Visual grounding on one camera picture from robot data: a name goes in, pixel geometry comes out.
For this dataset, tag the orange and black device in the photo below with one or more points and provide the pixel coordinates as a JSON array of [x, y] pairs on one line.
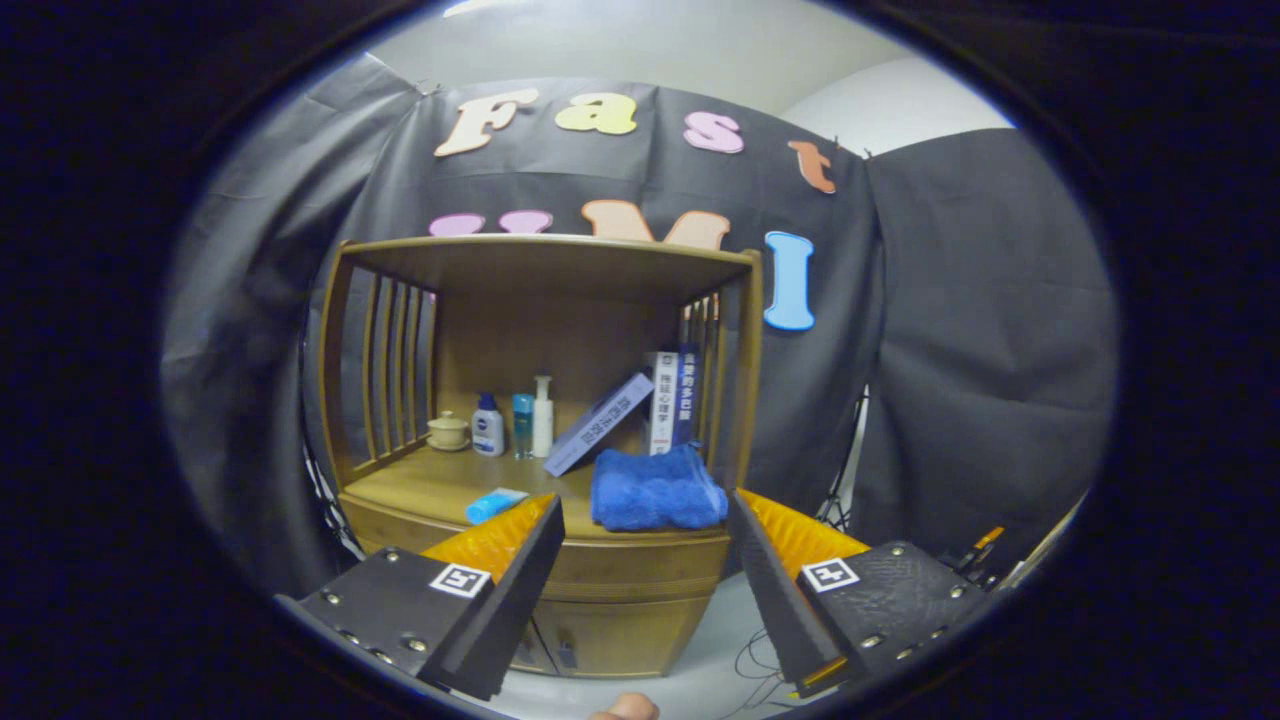
[[985, 548]]

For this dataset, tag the blue towel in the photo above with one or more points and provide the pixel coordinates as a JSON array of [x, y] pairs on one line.
[[655, 495]]

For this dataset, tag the light blue cosmetic tube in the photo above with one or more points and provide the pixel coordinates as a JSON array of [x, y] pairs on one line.
[[492, 506]]

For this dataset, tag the white lotion bottle blue cap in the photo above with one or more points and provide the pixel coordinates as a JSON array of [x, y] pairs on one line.
[[488, 432]]

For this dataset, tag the clear blue bottle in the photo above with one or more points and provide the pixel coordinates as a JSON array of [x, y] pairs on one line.
[[523, 425]]

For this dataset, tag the dark blue book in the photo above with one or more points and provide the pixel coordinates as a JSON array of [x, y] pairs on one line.
[[687, 395]]

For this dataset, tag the wooden drawer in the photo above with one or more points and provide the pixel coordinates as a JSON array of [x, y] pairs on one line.
[[640, 565]]

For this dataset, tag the white spine book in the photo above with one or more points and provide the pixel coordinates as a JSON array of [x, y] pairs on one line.
[[665, 400]]

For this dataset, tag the wooden cabinet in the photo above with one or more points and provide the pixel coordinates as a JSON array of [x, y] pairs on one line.
[[540, 330]]

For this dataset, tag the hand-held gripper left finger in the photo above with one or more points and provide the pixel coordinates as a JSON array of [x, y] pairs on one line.
[[500, 610]]

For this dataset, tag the white pump bottle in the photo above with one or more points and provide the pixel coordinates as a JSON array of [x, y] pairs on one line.
[[543, 420]]

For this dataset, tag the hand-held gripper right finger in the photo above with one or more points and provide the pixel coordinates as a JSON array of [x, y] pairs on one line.
[[780, 600]]

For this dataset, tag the wooden countertop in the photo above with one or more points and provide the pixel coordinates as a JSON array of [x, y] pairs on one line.
[[430, 490]]

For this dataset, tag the lavender book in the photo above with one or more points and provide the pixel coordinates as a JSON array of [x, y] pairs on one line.
[[600, 425]]

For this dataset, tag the black backdrop cloth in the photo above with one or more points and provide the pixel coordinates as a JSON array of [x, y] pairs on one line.
[[950, 350]]

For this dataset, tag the wooden cabinet door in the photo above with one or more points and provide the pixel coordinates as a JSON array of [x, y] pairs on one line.
[[620, 635], [530, 650]]

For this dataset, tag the beige lidded teacup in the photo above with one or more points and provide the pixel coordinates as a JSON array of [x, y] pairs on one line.
[[448, 432]]

